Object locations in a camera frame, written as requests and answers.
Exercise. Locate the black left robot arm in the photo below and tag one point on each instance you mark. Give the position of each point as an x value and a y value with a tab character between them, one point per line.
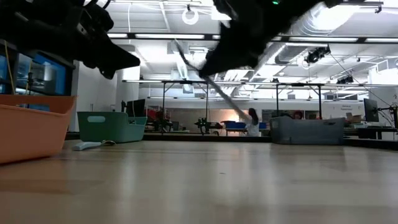
31	28

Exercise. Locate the black metal frame rig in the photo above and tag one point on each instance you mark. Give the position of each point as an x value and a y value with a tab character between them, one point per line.
298	84
186	82

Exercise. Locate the orange plastic bin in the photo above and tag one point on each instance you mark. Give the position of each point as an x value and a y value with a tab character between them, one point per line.
31	133

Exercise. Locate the teal plastic bin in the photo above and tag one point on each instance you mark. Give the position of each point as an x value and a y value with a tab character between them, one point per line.
109	130

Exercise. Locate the black background robot arm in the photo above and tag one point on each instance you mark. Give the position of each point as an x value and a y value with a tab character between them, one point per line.
161	123
203	125

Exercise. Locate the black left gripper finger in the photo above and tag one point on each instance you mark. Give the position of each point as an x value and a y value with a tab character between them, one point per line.
124	59
105	70

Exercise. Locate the black ceiling rail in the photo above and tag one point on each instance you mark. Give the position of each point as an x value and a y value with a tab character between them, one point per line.
354	3

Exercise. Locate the white LED light strip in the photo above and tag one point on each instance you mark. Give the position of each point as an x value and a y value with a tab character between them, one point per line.
169	36
118	35
382	40
323	39
216	37

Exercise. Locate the black table frame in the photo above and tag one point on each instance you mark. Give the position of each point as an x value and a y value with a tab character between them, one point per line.
202	137

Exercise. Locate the person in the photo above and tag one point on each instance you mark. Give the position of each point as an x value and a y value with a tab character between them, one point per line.
253	124
298	114

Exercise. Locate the cardboard box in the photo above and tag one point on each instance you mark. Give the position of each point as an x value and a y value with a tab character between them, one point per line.
354	118

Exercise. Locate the black computer monitor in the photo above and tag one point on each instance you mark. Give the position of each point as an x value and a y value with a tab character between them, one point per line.
371	110
136	108

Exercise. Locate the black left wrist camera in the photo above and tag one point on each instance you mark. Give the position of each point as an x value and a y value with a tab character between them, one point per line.
99	17

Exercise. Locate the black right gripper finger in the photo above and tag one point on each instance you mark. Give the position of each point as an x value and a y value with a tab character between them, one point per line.
217	55
217	70

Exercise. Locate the black ceiling spotlight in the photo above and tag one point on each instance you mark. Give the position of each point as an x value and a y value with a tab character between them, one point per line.
315	55
345	80

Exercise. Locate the silver ventilation duct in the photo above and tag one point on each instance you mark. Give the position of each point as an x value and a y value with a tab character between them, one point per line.
326	21

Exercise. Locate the grey plastic bin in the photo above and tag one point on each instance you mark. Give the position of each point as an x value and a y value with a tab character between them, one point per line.
308	133

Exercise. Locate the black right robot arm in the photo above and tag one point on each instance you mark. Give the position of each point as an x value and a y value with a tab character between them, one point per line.
329	2

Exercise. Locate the black background table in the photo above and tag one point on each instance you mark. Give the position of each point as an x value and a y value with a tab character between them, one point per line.
373	132

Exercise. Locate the blue storage bin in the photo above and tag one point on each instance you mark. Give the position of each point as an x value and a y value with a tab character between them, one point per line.
236	125

